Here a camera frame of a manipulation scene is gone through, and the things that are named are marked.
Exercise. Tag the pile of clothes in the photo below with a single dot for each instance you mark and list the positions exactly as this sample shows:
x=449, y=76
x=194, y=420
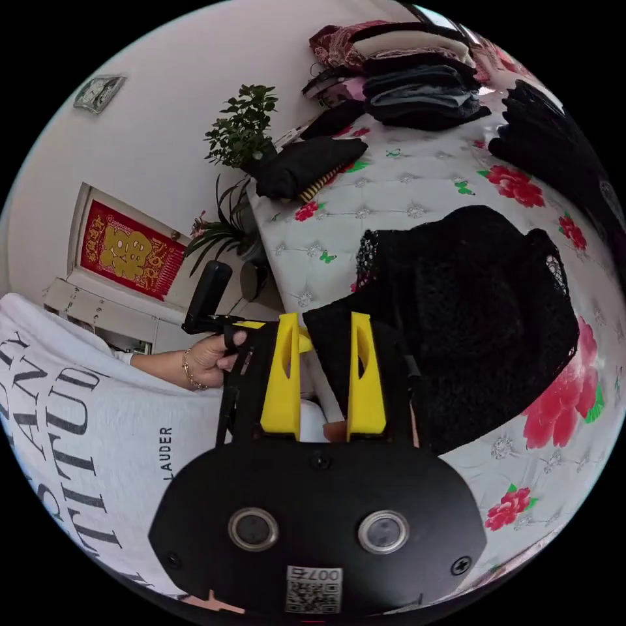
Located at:
x=420, y=83

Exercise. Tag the black lace garment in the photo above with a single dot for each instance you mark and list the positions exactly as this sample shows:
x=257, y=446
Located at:
x=455, y=323

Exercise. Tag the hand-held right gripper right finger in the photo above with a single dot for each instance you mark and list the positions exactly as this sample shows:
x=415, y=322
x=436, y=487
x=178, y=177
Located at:
x=368, y=391

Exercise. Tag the person's right hand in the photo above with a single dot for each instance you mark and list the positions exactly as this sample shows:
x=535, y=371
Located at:
x=215, y=602

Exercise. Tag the person's body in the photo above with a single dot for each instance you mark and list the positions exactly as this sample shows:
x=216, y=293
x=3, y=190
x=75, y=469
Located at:
x=83, y=420

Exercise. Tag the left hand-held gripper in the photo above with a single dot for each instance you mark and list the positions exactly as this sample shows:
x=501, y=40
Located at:
x=240, y=371

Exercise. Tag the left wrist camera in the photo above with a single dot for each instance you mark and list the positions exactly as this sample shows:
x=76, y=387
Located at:
x=208, y=296

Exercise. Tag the bed with floral sheet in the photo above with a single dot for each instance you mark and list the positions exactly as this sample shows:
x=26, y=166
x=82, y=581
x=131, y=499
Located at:
x=415, y=195

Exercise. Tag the bushy green potted plant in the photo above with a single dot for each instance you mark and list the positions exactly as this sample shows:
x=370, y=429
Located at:
x=242, y=127

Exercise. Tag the black folded garment, striped trim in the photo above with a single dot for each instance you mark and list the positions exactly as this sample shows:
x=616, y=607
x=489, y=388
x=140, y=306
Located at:
x=308, y=166

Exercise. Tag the person's left hand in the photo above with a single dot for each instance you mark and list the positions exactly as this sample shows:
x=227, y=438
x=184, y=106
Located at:
x=211, y=363

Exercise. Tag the white cupboard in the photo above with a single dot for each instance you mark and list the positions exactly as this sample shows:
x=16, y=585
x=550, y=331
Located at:
x=102, y=315

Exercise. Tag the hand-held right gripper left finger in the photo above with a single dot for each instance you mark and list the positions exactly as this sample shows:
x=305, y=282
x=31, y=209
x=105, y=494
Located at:
x=280, y=386

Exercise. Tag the person's left forearm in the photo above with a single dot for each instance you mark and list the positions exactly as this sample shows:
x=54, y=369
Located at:
x=161, y=367

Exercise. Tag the white door with red print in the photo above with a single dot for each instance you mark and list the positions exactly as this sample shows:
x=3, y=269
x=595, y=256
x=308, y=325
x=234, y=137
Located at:
x=129, y=244

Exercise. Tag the black knit garment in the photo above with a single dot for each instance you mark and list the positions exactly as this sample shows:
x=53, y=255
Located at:
x=543, y=132

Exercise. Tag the maroon patterned cloth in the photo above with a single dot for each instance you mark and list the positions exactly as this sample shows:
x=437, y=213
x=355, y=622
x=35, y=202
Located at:
x=337, y=46

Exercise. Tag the long-leaved potted plant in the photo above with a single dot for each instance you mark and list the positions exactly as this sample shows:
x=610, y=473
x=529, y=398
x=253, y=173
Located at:
x=222, y=235

